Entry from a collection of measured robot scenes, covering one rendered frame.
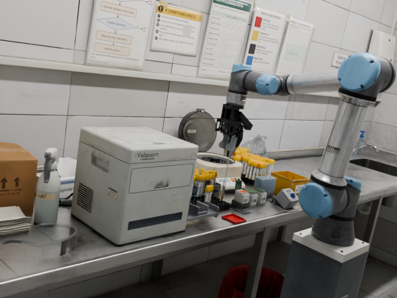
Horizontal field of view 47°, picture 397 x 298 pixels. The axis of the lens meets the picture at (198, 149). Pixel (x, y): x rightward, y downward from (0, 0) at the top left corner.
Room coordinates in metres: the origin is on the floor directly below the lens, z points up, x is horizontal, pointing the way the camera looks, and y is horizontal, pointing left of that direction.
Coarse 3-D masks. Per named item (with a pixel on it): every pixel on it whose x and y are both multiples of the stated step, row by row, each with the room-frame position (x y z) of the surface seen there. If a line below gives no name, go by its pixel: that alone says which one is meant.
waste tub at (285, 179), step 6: (276, 174) 2.06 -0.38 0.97; (282, 174) 2.15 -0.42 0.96; (288, 174) 2.17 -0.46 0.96; (294, 174) 2.15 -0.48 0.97; (276, 180) 2.06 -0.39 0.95; (282, 180) 2.04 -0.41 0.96; (288, 180) 2.01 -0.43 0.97; (294, 180) 2.00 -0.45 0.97; (300, 180) 2.03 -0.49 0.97; (306, 180) 2.07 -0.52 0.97; (276, 186) 2.06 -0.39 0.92; (282, 186) 2.03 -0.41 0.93; (288, 186) 2.01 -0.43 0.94; (294, 186) 2.01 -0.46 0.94; (300, 186) 2.04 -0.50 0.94; (276, 192) 2.05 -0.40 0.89; (294, 192) 2.02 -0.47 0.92
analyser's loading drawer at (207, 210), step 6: (192, 204) 1.52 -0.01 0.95; (198, 204) 1.56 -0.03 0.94; (204, 204) 1.55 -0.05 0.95; (210, 204) 1.59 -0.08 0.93; (192, 210) 1.52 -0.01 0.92; (198, 210) 1.50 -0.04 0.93; (204, 210) 1.54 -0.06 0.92; (210, 210) 1.58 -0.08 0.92; (216, 210) 1.57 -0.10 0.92; (192, 216) 1.48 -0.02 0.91; (198, 216) 1.50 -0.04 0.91; (204, 216) 1.52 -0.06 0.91; (216, 216) 1.57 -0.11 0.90
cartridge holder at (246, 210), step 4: (232, 200) 1.77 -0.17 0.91; (232, 204) 1.76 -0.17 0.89; (236, 204) 1.75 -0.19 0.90; (240, 204) 1.74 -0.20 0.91; (244, 204) 1.74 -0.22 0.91; (248, 204) 1.76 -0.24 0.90; (236, 208) 1.74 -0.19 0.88; (240, 208) 1.73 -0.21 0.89; (244, 208) 1.74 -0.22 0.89; (248, 208) 1.76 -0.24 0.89; (244, 212) 1.72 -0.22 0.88; (248, 212) 1.74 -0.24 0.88
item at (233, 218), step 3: (222, 216) 1.63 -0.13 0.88; (225, 216) 1.64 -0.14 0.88; (228, 216) 1.65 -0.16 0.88; (231, 216) 1.66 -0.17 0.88; (234, 216) 1.66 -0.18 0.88; (237, 216) 1.66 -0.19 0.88; (225, 219) 1.62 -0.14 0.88; (228, 219) 1.61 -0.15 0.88; (231, 219) 1.63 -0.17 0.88; (234, 219) 1.63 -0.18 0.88; (237, 219) 1.64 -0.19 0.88; (240, 219) 1.64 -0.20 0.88; (243, 219) 1.64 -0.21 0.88; (231, 222) 1.60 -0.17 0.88; (234, 222) 1.59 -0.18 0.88; (237, 222) 1.60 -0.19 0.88; (240, 222) 1.61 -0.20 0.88
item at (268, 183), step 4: (260, 176) 1.97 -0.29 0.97; (264, 176) 1.98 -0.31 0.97; (268, 176) 2.00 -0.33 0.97; (256, 180) 1.94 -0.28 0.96; (260, 180) 1.93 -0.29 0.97; (264, 180) 1.93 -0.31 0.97; (268, 180) 1.95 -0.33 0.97; (272, 180) 1.97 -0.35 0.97; (256, 184) 1.94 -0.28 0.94; (260, 184) 1.93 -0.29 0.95; (264, 184) 1.94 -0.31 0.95; (268, 184) 1.96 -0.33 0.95; (272, 184) 1.98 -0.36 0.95; (264, 188) 1.94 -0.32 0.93; (268, 188) 1.96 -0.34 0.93; (272, 188) 1.98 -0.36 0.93; (268, 192) 1.96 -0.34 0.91; (272, 192) 1.98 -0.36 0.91; (268, 196) 1.97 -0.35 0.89; (272, 196) 1.99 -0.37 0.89
